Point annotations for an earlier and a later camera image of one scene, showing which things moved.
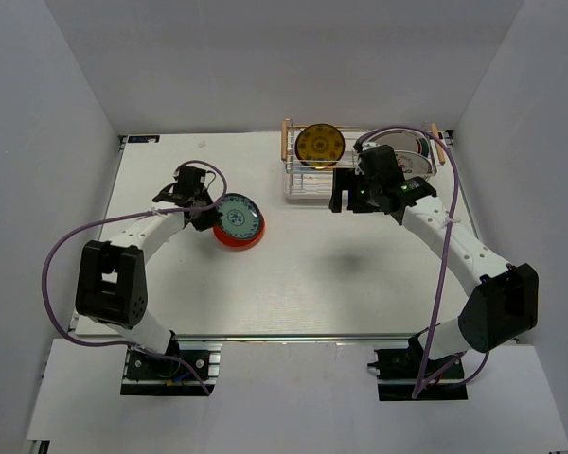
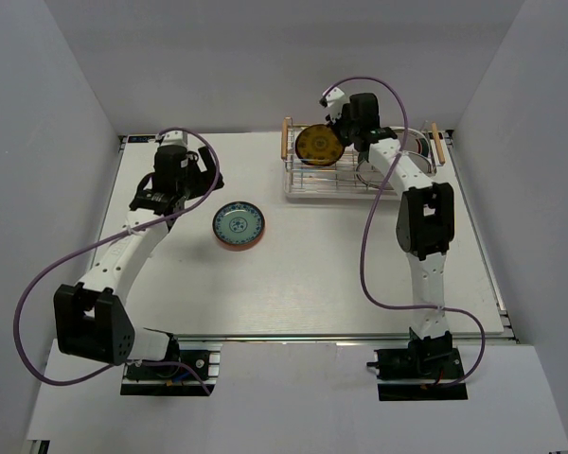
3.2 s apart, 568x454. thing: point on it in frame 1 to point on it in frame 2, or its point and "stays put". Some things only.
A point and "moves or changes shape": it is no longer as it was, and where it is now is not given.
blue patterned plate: (240, 216) moves or changes shape
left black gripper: (212, 220) to (209, 175)
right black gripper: (344, 179) to (346, 113)
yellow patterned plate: (319, 142) stays put
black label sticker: (143, 138) stays put
